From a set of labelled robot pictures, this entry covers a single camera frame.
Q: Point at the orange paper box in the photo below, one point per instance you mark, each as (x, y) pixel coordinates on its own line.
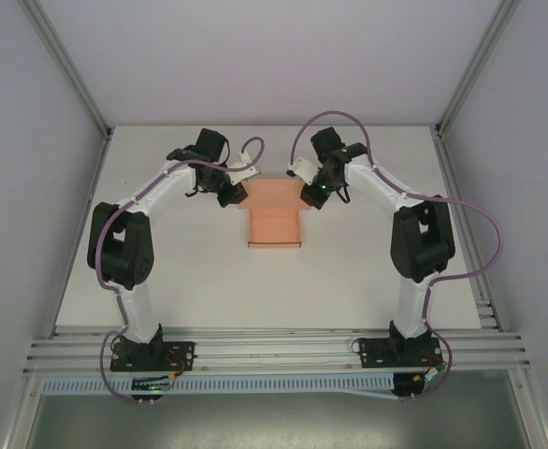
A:
(274, 220)

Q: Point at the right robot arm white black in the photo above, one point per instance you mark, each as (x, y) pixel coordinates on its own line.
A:
(419, 238)

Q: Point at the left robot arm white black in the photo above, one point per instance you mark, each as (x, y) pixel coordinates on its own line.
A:
(138, 243)

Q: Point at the black controller box green light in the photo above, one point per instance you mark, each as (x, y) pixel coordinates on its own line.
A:
(148, 390)

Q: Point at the aluminium table side rail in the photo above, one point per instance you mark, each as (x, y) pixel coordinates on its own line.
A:
(84, 210)
(461, 187)

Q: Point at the aluminium mounting rail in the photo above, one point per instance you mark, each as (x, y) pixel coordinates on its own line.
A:
(274, 348)

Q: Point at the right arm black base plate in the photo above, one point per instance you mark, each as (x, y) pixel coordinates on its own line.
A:
(372, 351)

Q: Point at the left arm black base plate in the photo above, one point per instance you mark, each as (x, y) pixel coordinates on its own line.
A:
(180, 353)

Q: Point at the aluminium frame post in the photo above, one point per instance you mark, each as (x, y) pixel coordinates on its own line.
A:
(480, 61)
(68, 65)

